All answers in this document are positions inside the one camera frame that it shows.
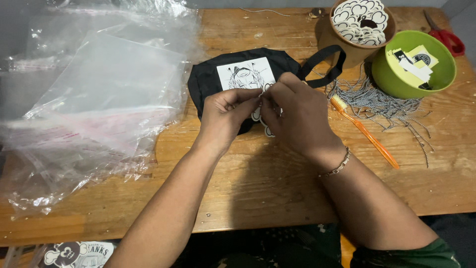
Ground person's left hand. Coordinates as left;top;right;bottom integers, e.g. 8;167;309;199
195;89;263;155

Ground person's right hand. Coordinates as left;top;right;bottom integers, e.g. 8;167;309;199
260;72;347;166

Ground white cloud-shaped sticker charm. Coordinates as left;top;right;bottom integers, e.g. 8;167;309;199
251;84;284;138

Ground black pouch with white print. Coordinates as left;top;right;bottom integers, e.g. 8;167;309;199
187;45;347;135

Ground orange toothbrush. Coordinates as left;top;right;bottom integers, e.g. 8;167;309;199
330;94;401;170

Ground brown cup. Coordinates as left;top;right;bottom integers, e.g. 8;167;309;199
318;0;397;70

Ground green bowl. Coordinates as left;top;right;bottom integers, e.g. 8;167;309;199
371;31;457;100

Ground heap of white cloud stickers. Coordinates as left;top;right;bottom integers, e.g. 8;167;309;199
331;0;389;46

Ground pile of clear plastic bags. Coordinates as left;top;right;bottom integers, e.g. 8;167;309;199
0;0;204;217

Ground pale yellow paper cards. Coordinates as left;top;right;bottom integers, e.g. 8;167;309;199
387;45;440;91

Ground dark camouflage trousers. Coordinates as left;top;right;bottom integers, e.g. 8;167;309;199
173;223;343;268

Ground green sleeve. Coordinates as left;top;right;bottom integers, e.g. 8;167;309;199
350;237;462;268

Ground black and white printed card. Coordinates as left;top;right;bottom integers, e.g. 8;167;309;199
39;241;117;268

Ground silver bracelet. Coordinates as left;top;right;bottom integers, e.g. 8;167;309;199
318;146;352;178

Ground pile of silver ball chains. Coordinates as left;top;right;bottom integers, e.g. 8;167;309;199
312;63;436;169

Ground single silver ball chain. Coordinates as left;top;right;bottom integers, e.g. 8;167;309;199
238;6;291;18

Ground red-handled scissors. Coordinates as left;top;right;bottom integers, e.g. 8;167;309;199
423;9;466;57

